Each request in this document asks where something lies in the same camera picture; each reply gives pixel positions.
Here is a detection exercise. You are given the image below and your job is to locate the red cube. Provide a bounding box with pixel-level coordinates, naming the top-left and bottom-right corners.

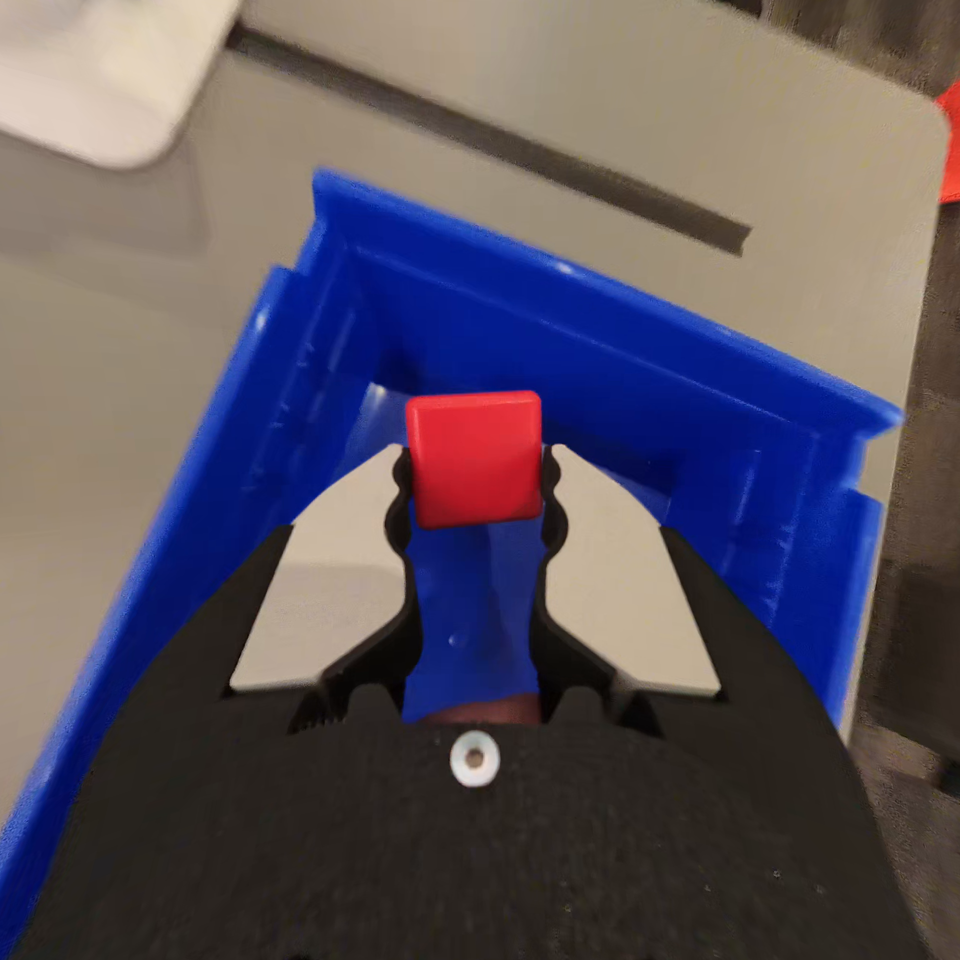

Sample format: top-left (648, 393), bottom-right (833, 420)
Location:
top-left (405, 390), bottom-right (543, 530)

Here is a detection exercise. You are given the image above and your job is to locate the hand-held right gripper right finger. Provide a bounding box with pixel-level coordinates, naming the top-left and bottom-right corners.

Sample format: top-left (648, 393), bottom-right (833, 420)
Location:
top-left (531, 444), bottom-right (723, 725)

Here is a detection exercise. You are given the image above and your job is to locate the orange traffic cone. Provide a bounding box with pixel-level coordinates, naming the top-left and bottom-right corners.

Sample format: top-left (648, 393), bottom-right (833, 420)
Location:
top-left (936, 78), bottom-right (960, 204)

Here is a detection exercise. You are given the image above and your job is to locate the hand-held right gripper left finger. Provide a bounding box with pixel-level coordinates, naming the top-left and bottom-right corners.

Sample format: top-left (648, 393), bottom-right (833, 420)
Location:
top-left (227, 444), bottom-right (421, 725)

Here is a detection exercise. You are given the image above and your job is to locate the wooden document stand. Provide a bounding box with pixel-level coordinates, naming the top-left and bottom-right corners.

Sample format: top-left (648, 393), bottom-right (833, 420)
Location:
top-left (0, 0), bottom-right (245, 170)

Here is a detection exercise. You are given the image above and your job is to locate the blue plastic bin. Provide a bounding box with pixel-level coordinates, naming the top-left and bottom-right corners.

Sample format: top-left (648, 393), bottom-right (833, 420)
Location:
top-left (0, 166), bottom-right (905, 886)

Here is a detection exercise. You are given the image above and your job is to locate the grey desk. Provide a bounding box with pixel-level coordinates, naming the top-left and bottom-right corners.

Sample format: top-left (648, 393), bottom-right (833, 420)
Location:
top-left (0, 0), bottom-right (950, 826)

